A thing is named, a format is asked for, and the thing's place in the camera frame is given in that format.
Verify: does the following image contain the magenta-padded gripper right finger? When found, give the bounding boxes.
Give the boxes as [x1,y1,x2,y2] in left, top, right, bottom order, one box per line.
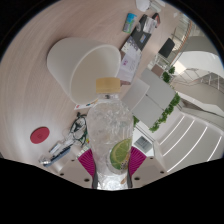
[126,146,167,189]

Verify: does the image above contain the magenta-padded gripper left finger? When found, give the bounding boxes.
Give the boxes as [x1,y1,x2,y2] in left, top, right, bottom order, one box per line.
[59,148,98,190]

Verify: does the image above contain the clear plastic bottle lime label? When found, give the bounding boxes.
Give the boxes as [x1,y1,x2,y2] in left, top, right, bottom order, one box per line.
[85,77,135,191]

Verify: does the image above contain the dark blue keyboard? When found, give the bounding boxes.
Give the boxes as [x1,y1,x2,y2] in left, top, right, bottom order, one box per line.
[38,143,73,168]

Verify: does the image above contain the flat round red coaster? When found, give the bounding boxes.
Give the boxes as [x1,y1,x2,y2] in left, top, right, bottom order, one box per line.
[29,126,51,145]

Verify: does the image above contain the ceiling strip lights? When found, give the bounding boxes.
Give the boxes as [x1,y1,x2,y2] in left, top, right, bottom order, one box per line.
[159,114,224,174]

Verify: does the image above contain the colourful sticker sheet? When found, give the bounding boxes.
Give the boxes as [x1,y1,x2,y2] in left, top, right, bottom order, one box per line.
[74,99,98,110]

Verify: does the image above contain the white planter cabinet with greenery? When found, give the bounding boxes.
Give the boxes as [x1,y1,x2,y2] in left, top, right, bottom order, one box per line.
[122,65,183,134]

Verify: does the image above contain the white ceramic mug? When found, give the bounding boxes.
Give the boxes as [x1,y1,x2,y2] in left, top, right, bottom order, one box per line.
[46,37,122,106]

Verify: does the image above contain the black office chair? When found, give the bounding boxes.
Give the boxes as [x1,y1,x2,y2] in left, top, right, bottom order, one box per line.
[157,37,176,60]

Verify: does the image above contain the black flat device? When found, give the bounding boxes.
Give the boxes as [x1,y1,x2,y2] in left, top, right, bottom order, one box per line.
[131,13,161,52]

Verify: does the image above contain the white computer mouse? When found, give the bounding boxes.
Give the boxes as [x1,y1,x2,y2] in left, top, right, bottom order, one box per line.
[135,0,152,13]

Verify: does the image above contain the white power adapter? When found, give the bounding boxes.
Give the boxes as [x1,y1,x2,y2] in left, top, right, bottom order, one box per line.
[149,0,165,13]

